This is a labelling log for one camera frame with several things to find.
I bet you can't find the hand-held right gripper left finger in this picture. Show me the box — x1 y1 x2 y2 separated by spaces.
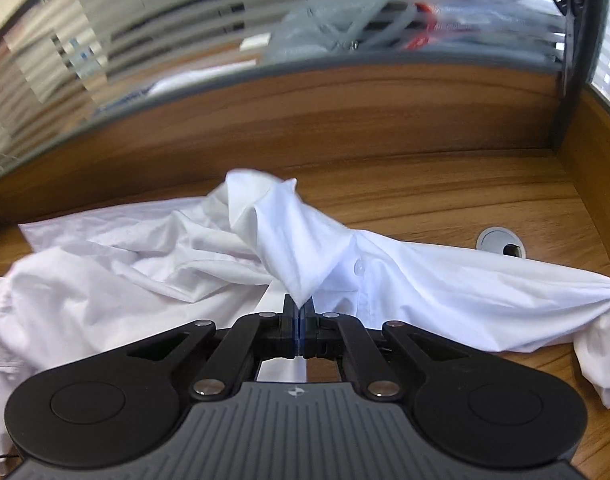
85 294 298 401

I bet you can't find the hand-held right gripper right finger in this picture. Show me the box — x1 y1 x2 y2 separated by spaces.
299 296 510 402

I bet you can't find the white button-up shirt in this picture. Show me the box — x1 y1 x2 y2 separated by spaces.
0 167 610 476

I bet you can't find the long frosted striped glass partition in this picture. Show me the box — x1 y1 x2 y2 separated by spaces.
0 0 568 191

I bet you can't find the grey desk cable grommet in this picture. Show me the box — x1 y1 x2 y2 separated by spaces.
476 227 527 259

